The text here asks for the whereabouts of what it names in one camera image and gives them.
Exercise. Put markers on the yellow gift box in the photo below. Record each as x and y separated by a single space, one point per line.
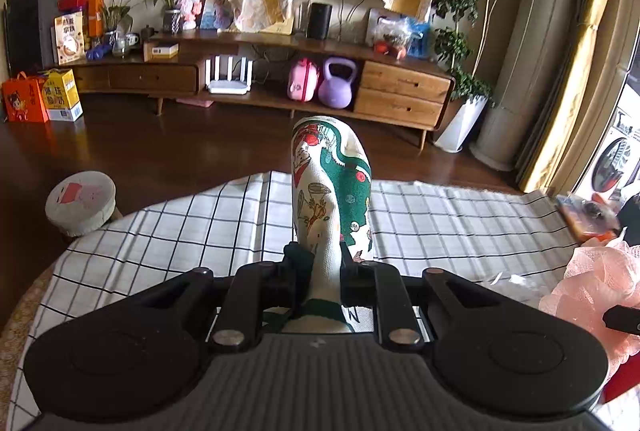
61 95

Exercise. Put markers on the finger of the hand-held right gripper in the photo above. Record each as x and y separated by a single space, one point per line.
622 320

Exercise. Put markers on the black water dispenser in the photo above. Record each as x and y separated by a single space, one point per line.
37 16

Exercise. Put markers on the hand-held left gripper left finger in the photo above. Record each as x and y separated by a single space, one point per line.
295 278

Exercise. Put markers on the potted tree white pot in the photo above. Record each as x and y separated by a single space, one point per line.
465 11

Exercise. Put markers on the blue packet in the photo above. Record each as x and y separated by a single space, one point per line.
420 38

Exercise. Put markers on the white black checked tablecloth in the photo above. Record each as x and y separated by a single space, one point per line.
175 236

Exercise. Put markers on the purple kettlebell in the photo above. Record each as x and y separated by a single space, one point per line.
337 86

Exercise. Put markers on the snack-filled plastic bag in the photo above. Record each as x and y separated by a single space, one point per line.
392 36

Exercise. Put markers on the yellow white small box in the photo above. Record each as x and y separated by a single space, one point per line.
161 51

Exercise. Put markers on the small pink bag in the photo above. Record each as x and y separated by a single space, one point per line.
303 81

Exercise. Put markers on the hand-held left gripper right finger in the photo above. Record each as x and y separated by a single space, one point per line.
357 283

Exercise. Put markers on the woven placemat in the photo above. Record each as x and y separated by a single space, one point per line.
20 336

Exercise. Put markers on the wooden TV cabinet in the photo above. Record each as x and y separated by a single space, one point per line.
250 71

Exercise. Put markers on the picture card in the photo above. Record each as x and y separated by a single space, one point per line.
217 8

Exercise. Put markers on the yellow curtain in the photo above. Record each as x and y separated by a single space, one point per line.
590 36

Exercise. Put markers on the white orange snack box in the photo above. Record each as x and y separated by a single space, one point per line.
69 40

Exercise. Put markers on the white router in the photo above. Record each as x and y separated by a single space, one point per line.
227 78

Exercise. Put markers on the small green potted plant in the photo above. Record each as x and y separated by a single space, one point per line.
114 13

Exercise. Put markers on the pink bath pouf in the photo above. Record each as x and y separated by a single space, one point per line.
590 281

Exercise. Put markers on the round stool pig cushion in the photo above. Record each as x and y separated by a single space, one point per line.
82 203

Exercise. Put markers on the white shell-shaped ornament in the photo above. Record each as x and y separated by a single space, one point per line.
357 13

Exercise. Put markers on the white green printed sock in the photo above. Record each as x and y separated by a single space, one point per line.
330 191

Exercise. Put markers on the blue dumbbell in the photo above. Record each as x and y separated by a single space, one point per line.
98 53

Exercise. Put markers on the black cylinder speaker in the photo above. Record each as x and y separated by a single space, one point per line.
319 21

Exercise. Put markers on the dark teapot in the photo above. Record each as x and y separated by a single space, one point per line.
148 34

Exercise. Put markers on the covered standing air conditioner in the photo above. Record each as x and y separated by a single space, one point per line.
540 36

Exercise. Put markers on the orange gift bag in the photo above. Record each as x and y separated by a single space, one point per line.
25 98

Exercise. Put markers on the washing machine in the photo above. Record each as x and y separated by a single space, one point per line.
615 156

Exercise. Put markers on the glass cup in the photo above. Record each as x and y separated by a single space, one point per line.
119 47

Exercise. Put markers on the red orange box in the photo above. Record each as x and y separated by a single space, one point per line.
85 8

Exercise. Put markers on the clear paint box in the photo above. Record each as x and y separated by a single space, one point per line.
587 216

